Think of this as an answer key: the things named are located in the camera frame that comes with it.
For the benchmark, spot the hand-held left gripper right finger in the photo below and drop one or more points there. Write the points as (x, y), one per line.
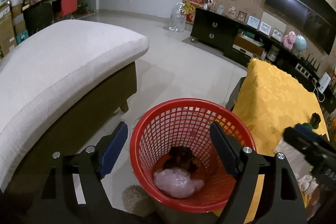
(223, 150)

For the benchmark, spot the green crumpled packet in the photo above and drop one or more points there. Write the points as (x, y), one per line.
(304, 126)

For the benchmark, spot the white switch panel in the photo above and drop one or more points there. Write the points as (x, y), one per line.
(303, 70)

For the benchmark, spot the white modem box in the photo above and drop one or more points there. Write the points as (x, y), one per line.
(325, 81)

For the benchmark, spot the small dark crumpled wrapper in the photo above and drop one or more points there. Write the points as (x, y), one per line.
(315, 120)

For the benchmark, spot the colourful floor toys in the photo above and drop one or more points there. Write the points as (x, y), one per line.
(83, 7)

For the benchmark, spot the crumpled white paper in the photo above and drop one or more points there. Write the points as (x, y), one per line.
(291, 158)

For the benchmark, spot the pale blue globe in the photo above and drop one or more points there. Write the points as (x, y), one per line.
(300, 43)

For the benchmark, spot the pile of oranges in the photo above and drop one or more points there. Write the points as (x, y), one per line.
(333, 125)

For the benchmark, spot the green flat box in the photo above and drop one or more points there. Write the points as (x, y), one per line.
(249, 35)

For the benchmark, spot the black television cabinet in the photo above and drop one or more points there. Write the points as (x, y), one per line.
(207, 27)

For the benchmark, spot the white blank board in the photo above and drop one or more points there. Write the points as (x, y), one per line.
(277, 20)

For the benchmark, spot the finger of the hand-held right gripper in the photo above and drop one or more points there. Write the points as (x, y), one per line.
(296, 138)

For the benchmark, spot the white cushioned sofa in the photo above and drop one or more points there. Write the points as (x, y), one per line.
(65, 61)

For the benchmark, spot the white picture frame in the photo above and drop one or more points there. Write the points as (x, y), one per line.
(253, 22)
(264, 27)
(277, 34)

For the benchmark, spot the black chair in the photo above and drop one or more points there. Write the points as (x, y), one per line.
(38, 18)

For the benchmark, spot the black flat television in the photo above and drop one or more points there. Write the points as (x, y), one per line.
(296, 3)

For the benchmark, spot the pink plastic bag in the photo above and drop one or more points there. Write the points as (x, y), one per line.
(173, 182)

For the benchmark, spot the small blue frame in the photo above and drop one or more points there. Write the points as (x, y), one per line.
(220, 8)

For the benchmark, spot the wooden and white media player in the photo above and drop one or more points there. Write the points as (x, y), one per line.
(246, 45)

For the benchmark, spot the yellow floral tablecloth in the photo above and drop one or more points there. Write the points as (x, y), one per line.
(275, 98)

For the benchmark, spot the red plastic mesh basket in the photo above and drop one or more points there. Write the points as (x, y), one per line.
(157, 119)

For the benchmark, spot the black router with antennas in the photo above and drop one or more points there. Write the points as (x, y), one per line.
(311, 65)

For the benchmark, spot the stack of cardboard boxes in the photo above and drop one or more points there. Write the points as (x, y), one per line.
(10, 29)

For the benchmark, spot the white security camera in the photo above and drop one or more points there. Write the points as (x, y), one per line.
(208, 5)

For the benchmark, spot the pink plush toy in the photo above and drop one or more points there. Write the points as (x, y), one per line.
(288, 40)

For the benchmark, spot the large clear water bottle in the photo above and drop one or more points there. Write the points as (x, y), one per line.
(177, 19)

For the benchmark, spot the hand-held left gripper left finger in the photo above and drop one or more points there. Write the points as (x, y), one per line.
(114, 153)

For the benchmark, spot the red chair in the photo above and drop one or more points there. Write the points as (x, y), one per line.
(68, 3)

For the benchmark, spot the dark picture frame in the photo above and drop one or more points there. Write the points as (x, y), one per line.
(242, 16)

